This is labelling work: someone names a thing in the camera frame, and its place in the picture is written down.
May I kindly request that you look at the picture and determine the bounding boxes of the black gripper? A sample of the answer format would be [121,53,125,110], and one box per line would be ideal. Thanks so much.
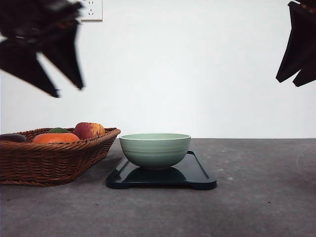
[276,0,316,87]
[0,0,83,98]

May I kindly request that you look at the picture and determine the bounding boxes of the light green ceramic bowl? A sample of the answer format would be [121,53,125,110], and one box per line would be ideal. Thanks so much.
[119,133,191,169]

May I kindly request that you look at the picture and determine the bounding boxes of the brown woven wicker basket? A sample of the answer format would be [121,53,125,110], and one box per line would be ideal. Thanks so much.
[0,127,120,186]

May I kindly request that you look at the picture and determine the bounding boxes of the green avocado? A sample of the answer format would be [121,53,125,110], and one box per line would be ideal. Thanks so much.
[48,127,69,133]

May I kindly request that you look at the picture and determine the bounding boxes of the orange tangerine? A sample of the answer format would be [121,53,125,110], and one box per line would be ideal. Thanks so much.
[31,133,80,143]

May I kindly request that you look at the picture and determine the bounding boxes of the red yellow apple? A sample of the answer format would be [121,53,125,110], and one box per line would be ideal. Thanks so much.
[74,122,105,139]

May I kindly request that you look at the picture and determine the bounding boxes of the dark purple fruit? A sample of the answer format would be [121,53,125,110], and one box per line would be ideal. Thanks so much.
[0,133,27,143]

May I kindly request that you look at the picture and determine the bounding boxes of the dark blue rectangular tray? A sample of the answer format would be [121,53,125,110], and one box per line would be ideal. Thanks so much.
[106,150,217,190]

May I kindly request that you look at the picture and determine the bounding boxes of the white wall socket left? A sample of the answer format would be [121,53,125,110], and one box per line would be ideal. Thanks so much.
[79,0,103,23]

